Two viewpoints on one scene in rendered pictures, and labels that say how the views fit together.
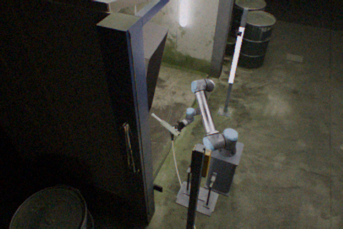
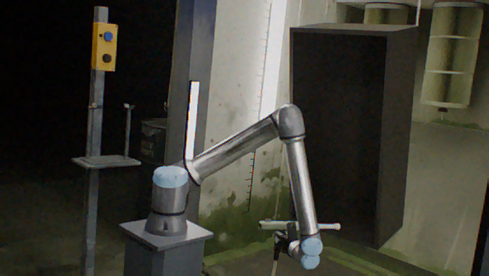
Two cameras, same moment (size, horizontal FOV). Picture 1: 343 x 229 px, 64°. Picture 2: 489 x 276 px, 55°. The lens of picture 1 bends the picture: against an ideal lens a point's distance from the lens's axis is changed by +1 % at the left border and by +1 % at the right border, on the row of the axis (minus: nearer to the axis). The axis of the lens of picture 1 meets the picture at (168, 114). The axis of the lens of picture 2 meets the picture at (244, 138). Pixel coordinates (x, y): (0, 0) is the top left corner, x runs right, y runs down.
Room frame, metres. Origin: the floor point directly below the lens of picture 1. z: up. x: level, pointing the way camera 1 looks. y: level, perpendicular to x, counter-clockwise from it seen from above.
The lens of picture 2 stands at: (2.85, -2.42, 1.40)
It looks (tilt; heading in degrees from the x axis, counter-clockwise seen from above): 9 degrees down; 111
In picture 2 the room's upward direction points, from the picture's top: 6 degrees clockwise
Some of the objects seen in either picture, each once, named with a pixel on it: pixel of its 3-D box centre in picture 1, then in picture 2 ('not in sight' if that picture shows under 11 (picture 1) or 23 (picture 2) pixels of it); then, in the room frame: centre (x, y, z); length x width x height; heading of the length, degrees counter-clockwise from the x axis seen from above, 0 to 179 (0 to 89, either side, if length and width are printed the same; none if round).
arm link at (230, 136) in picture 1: (229, 138); (169, 188); (1.82, -0.62, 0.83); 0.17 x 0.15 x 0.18; 108
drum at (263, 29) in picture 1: (252, 41); not in sight; (4.47, -1.53, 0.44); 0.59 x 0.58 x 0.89; 172
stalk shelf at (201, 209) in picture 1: (196, 198); (106, 161); (1.18, -0.25, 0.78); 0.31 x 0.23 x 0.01; 67
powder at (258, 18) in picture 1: (258, 19); not in sight; (4.48, -1.53, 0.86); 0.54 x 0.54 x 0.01
